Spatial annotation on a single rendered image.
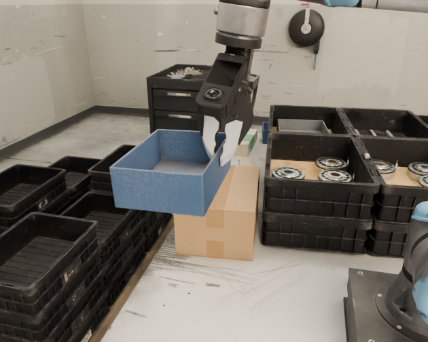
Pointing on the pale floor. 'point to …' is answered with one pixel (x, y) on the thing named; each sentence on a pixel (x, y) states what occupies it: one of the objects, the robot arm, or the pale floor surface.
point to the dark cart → (176, 99)
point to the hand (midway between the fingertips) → (217, 159)
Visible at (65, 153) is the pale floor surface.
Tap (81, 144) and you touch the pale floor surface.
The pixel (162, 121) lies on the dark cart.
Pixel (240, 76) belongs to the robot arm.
